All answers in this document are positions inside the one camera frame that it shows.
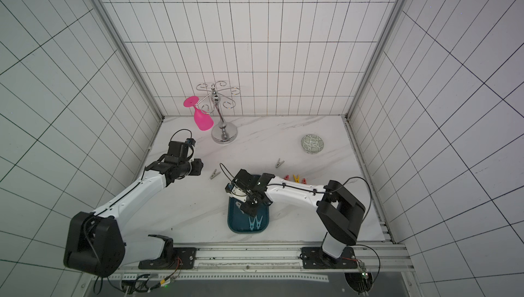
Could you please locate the chrome glass holder stand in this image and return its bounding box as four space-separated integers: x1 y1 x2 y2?
196 81 240 144

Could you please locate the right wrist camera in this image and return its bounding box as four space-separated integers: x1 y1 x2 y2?
225 182 246 198

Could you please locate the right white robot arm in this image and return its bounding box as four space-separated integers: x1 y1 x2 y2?
225 170 367 262

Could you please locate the teal plastic storage box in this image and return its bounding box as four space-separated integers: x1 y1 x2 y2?
225 170 274 234

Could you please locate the metal base rail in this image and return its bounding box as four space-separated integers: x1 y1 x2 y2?
109 243 414 281

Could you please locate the teal clothespin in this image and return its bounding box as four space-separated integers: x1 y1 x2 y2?
248 216 263 231

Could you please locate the grey clothespin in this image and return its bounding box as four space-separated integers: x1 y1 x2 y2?
210 169 221 180
275 159 284 168

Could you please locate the pink plastic wine glass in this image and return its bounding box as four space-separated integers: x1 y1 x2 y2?
184 96 214 131

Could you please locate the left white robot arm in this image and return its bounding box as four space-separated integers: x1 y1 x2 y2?
64 138 203 278

